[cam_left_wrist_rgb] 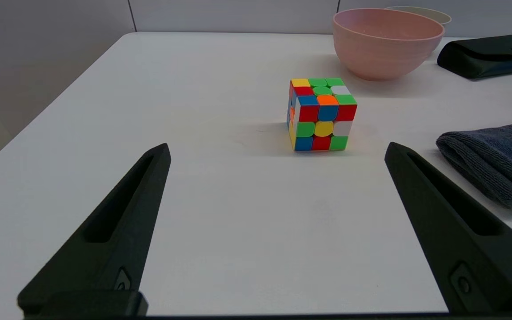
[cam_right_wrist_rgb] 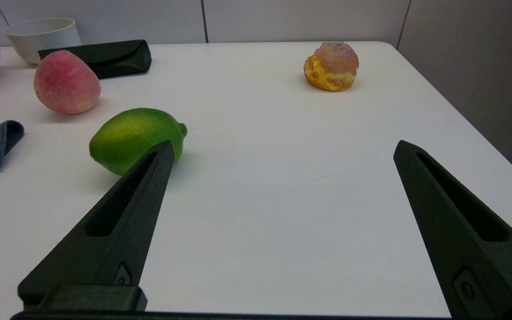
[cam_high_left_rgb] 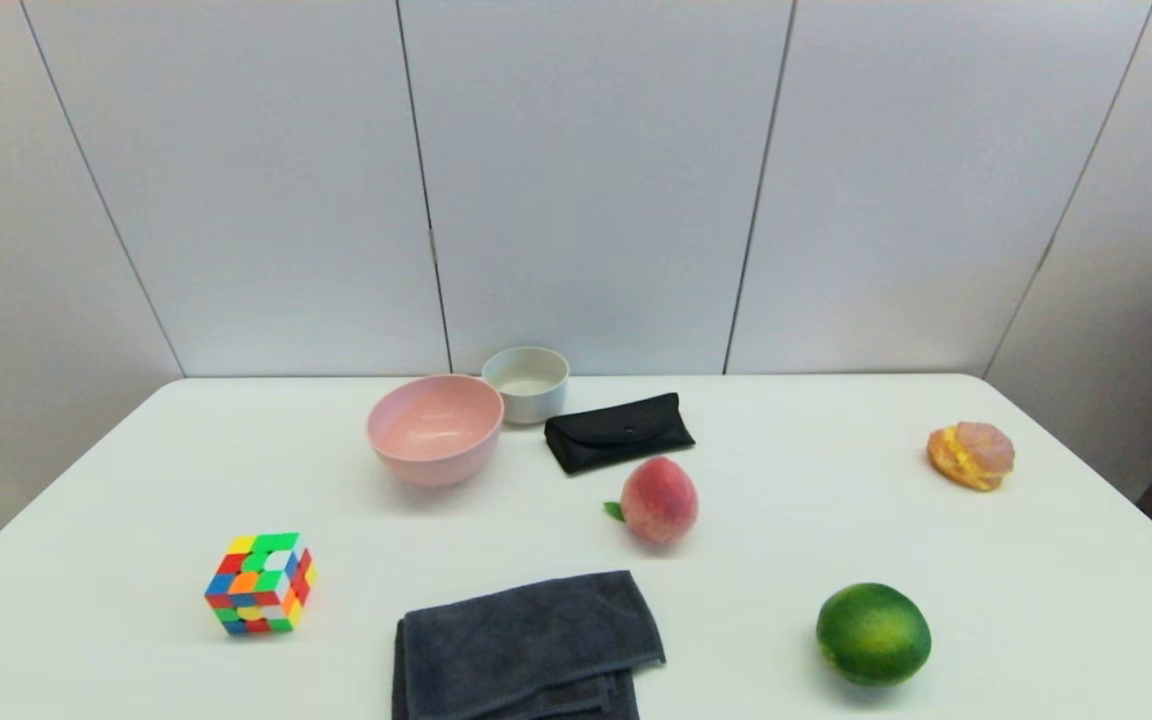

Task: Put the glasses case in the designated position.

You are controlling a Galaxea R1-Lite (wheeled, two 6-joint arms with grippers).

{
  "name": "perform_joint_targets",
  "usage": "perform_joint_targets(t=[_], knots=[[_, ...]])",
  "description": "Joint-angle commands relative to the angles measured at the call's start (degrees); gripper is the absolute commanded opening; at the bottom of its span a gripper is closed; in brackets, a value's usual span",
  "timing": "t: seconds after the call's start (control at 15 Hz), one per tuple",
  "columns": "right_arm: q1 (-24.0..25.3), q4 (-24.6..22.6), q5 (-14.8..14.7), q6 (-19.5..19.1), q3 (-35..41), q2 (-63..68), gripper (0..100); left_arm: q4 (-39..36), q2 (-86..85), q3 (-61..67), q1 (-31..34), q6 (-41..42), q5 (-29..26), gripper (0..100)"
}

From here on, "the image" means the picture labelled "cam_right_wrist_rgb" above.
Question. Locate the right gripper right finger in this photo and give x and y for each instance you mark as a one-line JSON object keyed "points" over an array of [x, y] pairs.
{"points": [[442, 231]]}

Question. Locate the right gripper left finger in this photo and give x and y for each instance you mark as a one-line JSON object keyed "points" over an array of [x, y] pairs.
{"points": [[147, 204]]}

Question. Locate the black glasses case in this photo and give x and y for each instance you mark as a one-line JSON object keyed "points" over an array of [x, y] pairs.
{"points": [[114, 60]]}

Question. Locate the green lime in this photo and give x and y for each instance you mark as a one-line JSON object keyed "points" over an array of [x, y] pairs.
{"points": [[127, 135]]}

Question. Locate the pink peach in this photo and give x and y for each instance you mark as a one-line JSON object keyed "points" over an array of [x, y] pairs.
{"points": [[65, 84]]}

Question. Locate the cream puff pastry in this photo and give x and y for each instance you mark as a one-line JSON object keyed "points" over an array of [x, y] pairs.
{"points": [[331, 66]]}

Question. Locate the small white bowl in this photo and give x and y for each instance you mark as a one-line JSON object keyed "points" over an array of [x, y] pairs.
{"points": [[38, 38]]}

